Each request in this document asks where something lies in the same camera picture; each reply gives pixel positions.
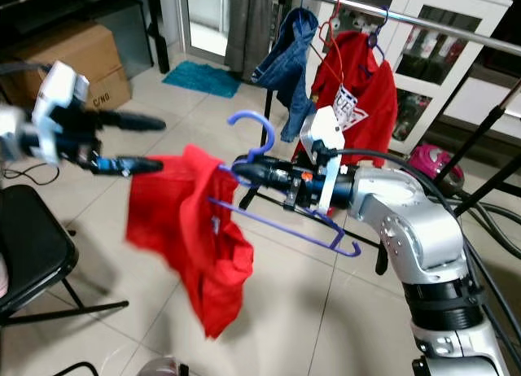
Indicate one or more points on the cardboard box printed letters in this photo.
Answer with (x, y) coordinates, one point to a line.
(110, 91)

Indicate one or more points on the metal clothes rack black stand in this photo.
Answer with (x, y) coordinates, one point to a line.
(440, 28)

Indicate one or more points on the glass door white frame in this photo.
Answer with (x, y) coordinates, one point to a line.
(203, 22)

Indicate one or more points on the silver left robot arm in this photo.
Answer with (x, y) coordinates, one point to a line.
(16, 136)

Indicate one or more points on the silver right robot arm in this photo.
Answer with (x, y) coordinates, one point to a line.
(415, 229)

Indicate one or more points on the black desk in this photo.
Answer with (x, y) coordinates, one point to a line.
(65, 2)

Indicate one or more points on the plain cardboard box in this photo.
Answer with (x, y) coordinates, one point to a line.
(57, 46)

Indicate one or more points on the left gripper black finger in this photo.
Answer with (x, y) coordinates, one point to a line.
(134, 122)
(138, 167)

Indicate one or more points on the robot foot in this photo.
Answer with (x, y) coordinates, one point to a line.
(159, 366)

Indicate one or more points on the indigo plastic hanger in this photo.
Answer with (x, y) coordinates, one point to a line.
(381, 22)

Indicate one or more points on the black folding chair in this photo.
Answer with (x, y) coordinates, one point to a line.
(32, 246)

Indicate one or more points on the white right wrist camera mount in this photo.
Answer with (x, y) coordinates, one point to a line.
(321, 132)

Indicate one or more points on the teal floor mat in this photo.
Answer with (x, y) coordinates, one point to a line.
(203, 79)

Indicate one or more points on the grey curtain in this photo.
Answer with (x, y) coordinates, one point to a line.
(248, 30)

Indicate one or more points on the white glass door cabinet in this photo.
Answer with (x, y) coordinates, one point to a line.
(480, 99)

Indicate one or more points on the purple plastic hanger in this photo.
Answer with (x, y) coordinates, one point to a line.
(271, 134)

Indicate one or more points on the red t-shirt white print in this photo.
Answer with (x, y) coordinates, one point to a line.
(366, 75)

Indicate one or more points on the grey storage box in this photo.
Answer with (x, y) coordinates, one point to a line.
(134, 30)

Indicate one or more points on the blue denim garment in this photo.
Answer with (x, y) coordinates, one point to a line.
(293, 67)

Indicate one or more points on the pink vacuum cleaner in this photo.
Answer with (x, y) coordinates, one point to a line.
(435, 163)

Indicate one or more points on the plain red t-shirt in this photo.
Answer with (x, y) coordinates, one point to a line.
(195, 238)

